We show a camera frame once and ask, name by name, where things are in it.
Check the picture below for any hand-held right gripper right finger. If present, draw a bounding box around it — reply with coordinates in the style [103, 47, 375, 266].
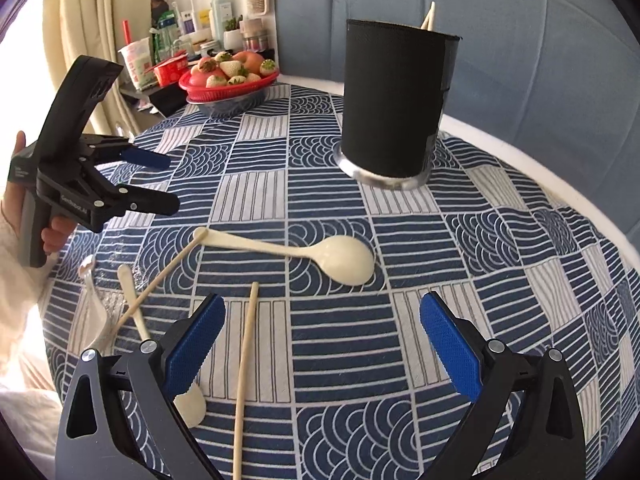
[419, 290, 586, 480]

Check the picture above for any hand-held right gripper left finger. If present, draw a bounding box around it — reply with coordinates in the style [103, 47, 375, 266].
[55, 294, 227, 480]

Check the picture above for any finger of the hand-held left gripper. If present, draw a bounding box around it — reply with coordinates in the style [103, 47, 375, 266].
[75, 160, 181, 233]
[82, 134, 172, 171]

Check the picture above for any small cream spoon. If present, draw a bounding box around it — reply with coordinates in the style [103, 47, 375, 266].
[116, 264, 207, 429]

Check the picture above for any white translucent spoon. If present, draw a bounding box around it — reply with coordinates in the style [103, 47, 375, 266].
[77, 254, 112, 353]

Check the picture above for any large cream spoon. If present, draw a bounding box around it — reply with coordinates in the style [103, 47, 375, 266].
[192, 226, 376, 287]

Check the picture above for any black mesh utensil holder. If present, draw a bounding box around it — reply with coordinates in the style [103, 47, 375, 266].
[336, 18, 462, 192]

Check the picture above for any person's left forearm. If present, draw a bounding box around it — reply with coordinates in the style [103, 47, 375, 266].
[0, 195, 53, 341]

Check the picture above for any person's left hand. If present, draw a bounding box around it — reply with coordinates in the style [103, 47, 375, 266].
[6, 130, 77, 258]

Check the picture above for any clear measuring cup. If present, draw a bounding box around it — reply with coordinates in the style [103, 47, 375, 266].
[118, 37, 156, 92]

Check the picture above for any metal bowl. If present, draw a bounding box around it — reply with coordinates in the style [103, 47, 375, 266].
[187, 85, 273, 116]

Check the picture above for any red fruit basket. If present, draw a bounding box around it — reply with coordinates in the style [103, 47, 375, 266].
[178, 67, 280, 103]

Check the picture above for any cream curtain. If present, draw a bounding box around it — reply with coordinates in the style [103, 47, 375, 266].
[42, 0, 156, 136]

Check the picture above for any green bottle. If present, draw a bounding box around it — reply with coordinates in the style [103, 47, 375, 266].
[159, 10, 182, 61]

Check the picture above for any orange red apple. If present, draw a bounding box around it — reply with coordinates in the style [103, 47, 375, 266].
[235, 50, 263, 75]

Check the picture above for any white plant pot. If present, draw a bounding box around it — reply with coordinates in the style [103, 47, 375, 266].
[223, 17, 244, 52]

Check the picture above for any pink glitter jar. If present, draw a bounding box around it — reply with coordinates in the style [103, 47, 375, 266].
[241, 19, 269, 52]

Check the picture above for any white teal bottle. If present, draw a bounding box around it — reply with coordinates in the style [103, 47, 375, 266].
[212, 0, 236, 38]

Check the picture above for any blue white patterned tablecloth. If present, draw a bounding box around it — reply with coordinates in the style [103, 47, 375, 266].
[42, 81, 640, 480]

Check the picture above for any blue padded headboard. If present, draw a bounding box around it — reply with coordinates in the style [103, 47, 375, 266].
[270, 0, 640, 241]

